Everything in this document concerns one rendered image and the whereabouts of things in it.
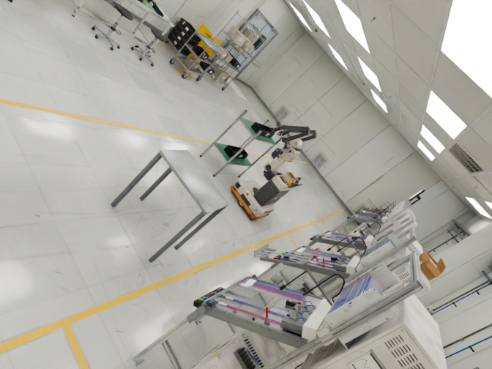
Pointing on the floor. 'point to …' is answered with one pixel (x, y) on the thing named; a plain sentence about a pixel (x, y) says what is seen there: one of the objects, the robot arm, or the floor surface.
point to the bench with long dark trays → (138, 23)
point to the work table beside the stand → (182, 157)
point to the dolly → (179, 34)
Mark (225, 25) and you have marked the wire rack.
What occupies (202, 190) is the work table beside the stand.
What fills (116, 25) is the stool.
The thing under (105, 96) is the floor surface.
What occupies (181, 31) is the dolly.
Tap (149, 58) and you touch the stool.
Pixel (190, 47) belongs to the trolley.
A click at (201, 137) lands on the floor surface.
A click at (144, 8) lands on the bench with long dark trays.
